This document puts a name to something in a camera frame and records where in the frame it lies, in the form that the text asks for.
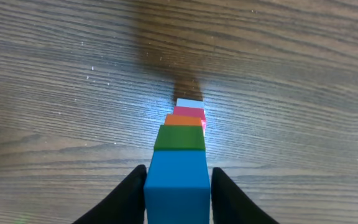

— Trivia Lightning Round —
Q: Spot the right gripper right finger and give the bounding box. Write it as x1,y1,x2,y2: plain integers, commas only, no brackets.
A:
211,167,281,224

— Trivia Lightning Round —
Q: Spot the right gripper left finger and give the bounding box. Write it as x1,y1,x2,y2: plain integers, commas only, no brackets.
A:
71,164,149,224

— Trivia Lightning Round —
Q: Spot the blue cube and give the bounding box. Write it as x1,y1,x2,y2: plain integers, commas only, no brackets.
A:
143,150,211,224

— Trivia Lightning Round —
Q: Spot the green cube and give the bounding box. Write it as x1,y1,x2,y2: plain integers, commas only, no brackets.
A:
153,124,206,152

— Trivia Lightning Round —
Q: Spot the orange cube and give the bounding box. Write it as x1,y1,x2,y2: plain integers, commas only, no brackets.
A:
164,113,203,126

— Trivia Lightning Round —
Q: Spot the pink cube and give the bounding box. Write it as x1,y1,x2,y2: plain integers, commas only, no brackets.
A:
172,106,208,136

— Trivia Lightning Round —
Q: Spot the white cube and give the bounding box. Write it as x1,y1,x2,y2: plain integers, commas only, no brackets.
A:
175,98,205,110

